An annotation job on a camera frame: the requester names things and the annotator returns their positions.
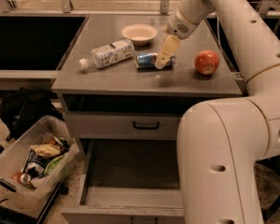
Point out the closed upper drawer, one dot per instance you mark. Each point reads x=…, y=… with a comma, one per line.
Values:
x=101, y=125

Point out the open middle drawer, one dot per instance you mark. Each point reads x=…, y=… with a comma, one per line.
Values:
x=128, y=182

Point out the grey drawer cabinet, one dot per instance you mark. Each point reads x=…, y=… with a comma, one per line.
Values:
x=123, y=88

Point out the black backpack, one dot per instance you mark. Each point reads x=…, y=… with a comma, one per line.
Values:
x=21, y=109

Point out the blue silver redbull can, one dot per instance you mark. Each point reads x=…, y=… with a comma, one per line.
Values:
x=149, y=60

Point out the yellow chip bag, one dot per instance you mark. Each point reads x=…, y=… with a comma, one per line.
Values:
x=46, y=150

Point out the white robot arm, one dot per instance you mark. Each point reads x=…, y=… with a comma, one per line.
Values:
x=220, y=140

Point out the white paper bowl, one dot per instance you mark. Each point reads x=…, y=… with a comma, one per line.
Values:
x=140, y=34

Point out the red apple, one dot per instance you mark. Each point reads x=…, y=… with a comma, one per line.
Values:
x=206, y=62

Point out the green snack bag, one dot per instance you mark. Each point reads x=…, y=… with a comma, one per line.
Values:
x=52, y=164

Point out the black office chair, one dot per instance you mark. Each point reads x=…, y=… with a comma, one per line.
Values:
x=272, y=163

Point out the clear plastic water bottle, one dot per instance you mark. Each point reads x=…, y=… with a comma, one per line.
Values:
x=108, y=54

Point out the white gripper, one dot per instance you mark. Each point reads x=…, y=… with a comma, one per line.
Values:
x=178, y=25

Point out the red soda can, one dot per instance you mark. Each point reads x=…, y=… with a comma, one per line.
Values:
x=22, y=178

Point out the clear plastic bin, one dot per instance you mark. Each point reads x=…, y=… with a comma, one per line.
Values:
x=19, y=157

